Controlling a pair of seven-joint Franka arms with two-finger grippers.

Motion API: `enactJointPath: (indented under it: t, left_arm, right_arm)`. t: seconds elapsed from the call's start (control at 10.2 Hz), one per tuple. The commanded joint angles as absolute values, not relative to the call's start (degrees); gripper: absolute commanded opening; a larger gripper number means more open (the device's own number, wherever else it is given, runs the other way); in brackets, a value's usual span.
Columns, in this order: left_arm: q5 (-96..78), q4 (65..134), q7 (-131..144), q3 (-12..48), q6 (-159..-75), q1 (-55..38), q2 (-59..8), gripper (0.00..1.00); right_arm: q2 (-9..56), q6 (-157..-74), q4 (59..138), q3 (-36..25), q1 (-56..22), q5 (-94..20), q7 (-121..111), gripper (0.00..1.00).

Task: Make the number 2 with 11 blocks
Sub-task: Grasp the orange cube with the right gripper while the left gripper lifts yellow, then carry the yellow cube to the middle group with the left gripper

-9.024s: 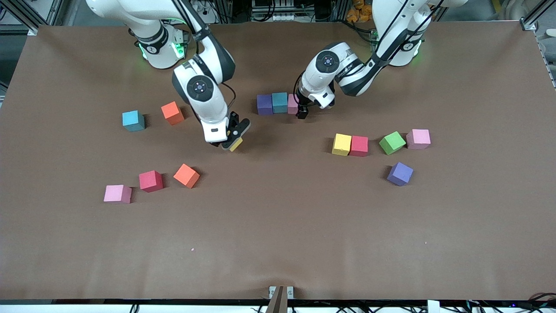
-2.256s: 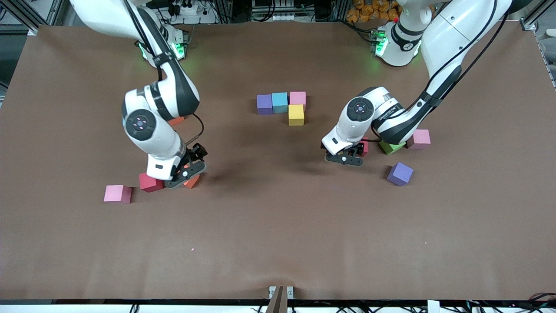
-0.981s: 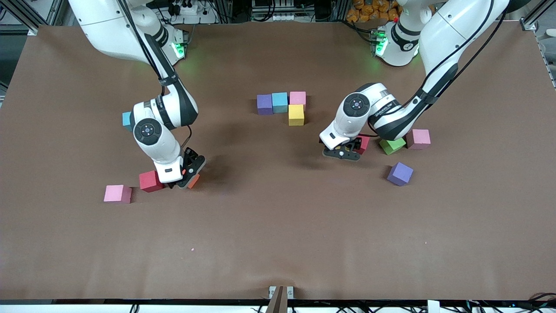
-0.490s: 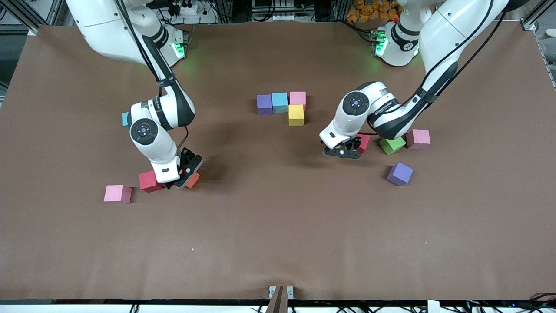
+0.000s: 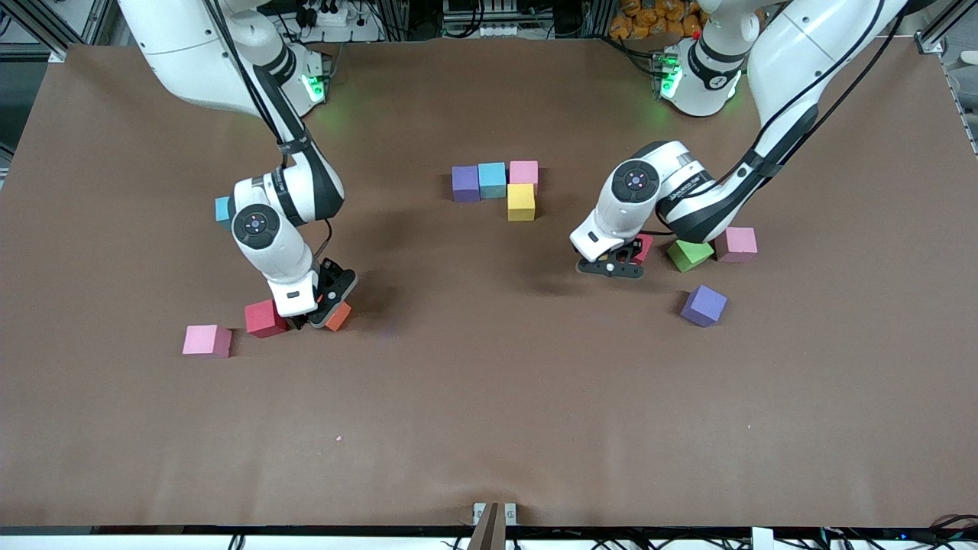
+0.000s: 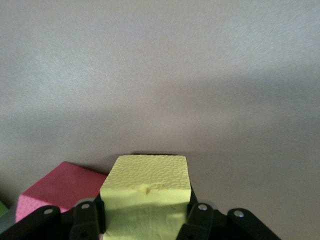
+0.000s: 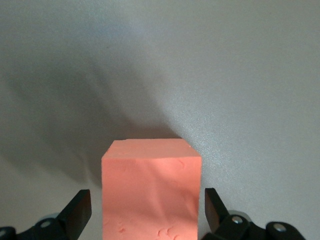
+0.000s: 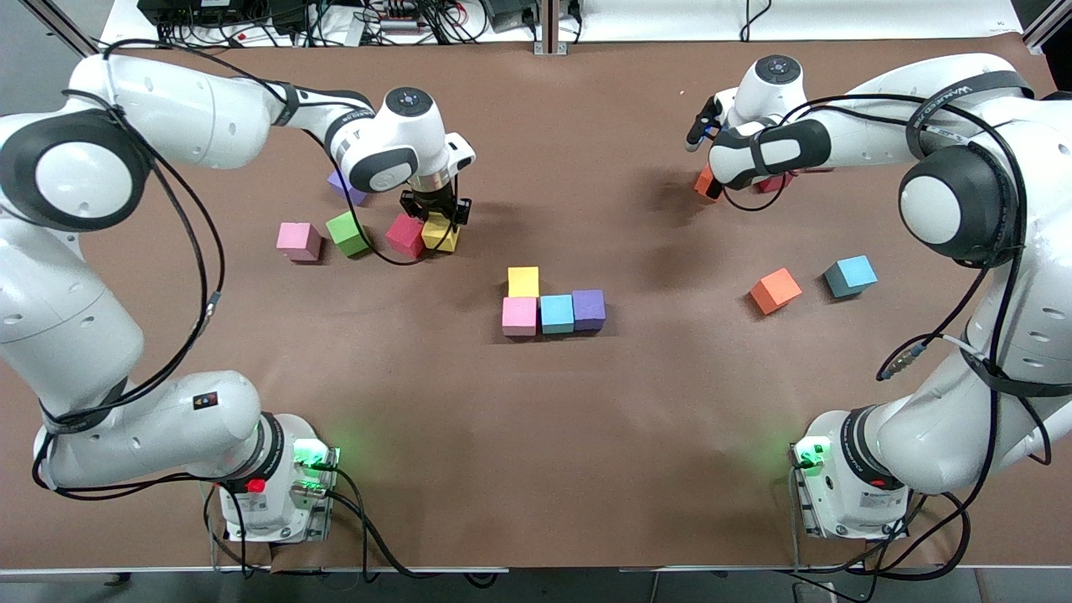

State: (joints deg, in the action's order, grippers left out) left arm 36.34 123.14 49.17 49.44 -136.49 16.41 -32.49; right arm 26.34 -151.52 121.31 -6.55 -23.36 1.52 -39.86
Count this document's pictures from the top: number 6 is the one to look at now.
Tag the yellow foam cube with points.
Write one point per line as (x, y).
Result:
(147, 175)

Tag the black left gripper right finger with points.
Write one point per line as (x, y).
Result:
(220, 227)

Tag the red foam cube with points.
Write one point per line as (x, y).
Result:
(62, 185)

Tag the green foam cube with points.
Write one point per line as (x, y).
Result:
(2, 208)

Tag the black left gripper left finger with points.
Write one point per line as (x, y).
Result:
(50, 225)

